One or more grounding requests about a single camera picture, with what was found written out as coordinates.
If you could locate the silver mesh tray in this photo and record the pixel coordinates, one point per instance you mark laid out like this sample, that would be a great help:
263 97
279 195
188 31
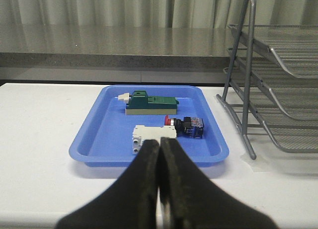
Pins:
292 47
287 134
270 85

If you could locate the dark stone counter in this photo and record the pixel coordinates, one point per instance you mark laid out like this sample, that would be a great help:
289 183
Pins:
100 54

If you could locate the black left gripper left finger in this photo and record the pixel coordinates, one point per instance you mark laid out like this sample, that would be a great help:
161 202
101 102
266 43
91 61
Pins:
129 203

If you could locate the red emergency push button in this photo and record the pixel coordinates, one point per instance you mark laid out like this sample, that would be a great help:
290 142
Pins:
192 127

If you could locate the white circuit breaker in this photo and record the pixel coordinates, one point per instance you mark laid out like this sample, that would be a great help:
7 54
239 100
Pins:
142 133

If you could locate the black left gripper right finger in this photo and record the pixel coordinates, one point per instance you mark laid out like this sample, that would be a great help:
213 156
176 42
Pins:
192 201

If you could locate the blue plastic tray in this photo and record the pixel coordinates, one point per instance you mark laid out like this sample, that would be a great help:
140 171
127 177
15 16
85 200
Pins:
106 135

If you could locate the silver rack frame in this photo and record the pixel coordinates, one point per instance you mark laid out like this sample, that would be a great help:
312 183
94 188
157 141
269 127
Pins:
241 52

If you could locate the green knife switch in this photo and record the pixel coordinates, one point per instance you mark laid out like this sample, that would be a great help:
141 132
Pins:
140 103

